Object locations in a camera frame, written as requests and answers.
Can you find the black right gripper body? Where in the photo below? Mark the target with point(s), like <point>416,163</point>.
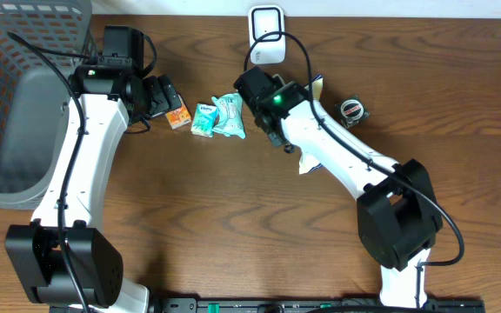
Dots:
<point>273,137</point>

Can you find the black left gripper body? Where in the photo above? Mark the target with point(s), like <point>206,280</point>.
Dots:
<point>159,96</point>

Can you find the small orange tissue pack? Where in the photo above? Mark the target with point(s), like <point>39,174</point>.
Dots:
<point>179,117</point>

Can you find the teal snack packet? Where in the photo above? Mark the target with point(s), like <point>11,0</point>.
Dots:
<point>229,116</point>

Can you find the small teal tissue pack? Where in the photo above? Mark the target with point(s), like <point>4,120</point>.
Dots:
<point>204,120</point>

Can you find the black round-label box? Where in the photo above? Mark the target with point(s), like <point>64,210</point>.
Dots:
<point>351,111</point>

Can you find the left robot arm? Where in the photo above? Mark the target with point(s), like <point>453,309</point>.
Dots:
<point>62,257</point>

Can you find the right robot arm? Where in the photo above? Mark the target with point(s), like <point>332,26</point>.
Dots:
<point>397,212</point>

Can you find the white barcode scanner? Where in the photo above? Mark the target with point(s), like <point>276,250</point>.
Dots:
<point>265,19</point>

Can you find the grey plastic mesh basket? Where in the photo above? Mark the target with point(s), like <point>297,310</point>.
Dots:
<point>33,101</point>

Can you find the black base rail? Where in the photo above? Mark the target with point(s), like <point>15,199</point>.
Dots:
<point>353,304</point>

